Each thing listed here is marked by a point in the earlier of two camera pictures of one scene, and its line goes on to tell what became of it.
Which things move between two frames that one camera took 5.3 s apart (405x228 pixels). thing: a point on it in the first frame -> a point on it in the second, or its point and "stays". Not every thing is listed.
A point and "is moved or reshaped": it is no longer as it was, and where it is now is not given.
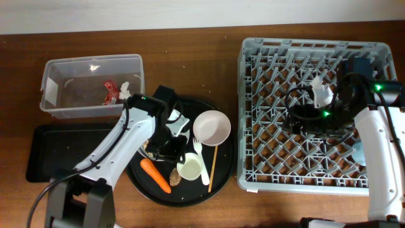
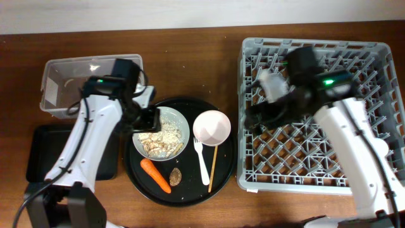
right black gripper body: x=314 y=119 -> x=275 y=112
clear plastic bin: x=90 y=86 stays
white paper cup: x=191 y=168 is moved or reshaped
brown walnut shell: x=174 y=177 stays
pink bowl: x=212 y=128 stays
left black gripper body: x=171 y=147 -> x=149 y=120
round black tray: x=207 y=171 stays
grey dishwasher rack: x=268 y=158 stays
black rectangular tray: x=54 y=150 stays
